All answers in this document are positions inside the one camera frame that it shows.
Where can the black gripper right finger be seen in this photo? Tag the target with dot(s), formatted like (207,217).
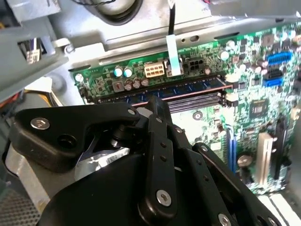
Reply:
(207,183)

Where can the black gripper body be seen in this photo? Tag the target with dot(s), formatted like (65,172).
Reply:
(105,195)

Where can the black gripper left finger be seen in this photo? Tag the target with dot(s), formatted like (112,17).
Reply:
(160,169)

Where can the blue RAM stick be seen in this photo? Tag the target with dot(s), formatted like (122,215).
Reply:
(183,89)

